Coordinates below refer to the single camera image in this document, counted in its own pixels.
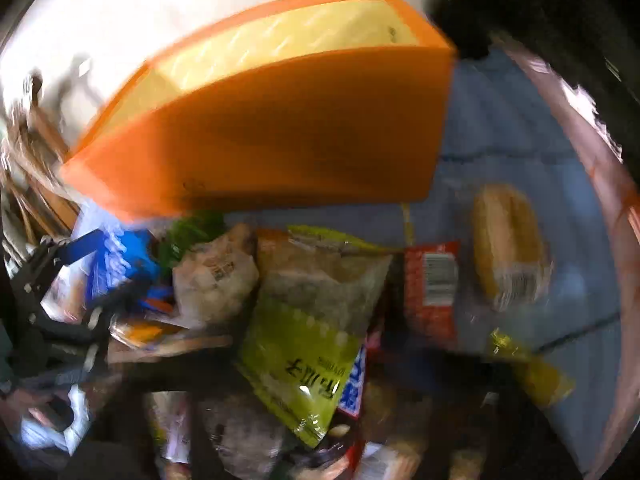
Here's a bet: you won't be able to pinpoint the green sunflower seed bag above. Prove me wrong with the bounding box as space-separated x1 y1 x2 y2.
235 226 394 448

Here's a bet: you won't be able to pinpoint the beige crumpled snack bag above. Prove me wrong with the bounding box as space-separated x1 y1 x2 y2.
172 223 259 328

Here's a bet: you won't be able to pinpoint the red snack packet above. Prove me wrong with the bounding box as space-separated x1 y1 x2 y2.
404 240 460 348

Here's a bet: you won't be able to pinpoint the orange storage box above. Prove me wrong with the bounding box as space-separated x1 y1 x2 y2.
61 0 457 221

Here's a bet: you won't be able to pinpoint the wrapped bread roll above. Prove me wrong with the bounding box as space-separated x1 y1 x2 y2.
471 183 553 312

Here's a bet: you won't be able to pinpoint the blue quilted table mat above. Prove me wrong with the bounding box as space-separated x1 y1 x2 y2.
229 50 620 474

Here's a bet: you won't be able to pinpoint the blue snack packet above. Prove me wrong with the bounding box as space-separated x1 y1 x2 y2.
86 211 165 312

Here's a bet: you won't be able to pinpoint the yellow small snack packet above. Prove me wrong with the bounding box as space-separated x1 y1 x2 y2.
488 328 575 408

